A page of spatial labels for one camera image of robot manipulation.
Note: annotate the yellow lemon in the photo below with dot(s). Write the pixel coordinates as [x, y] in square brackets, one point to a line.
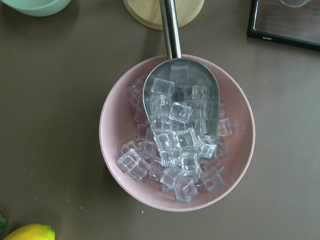
[32, 232]

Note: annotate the green ceramic bowl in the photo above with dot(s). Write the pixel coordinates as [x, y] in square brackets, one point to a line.
[37, 8]

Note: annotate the black framed wooden tray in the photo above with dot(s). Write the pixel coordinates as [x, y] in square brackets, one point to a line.
[273, 21]

